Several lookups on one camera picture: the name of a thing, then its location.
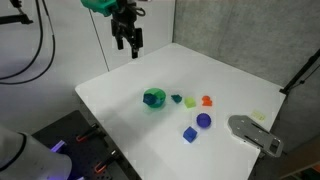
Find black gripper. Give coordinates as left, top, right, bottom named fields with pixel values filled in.
left=110, top=1, right=144, bottom=60

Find lighter blue cube block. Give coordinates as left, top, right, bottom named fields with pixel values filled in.
left=182, top=125, right=198, bottom=144

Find dark navy blue block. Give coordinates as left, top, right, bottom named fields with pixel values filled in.
left=142, top=92, right=158, bottom=106

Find teal block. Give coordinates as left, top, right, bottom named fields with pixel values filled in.
left=170, top=93, right=183, bottom=104

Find lime green block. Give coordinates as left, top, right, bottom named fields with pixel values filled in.
left=184, top=96, right=197, bottom=109

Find orange block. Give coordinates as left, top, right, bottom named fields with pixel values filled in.
left=201, top=95, right=214, bottom=107

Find purple-blue scalloped round block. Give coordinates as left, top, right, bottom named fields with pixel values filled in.
left=195, top=112, right=212, bottom=129

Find black clamp orange tip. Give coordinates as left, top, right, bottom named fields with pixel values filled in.
left=94, top=150, right=120, bottom=174
left=75, top=123, right=100, bottom=143

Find purple glowing light strip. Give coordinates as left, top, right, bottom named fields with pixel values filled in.
left=49, top=139, right=68, bottom=154

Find grey metal mounting plate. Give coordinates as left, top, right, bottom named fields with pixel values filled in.
left=227, top=114, right=284, bottom=159

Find black tripod stand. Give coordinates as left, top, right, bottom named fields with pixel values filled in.
left=279, top=48, right=320, bottom=96

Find wooden board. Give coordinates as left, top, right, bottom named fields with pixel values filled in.
left=278, top=138, right=320, bottom=180

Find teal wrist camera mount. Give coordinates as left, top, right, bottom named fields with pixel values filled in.
left=80, top=0, right=118, bottom=18

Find black hanging cable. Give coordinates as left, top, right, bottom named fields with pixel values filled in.
left=0, top=0, right=56, bottom=86
left=0, top=0, right=44, bottom=81

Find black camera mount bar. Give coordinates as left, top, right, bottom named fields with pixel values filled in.
left=0, top=0, right=34, bottom=26

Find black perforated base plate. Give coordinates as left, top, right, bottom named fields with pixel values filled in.
left=31, top=109, right=143, bottom=180

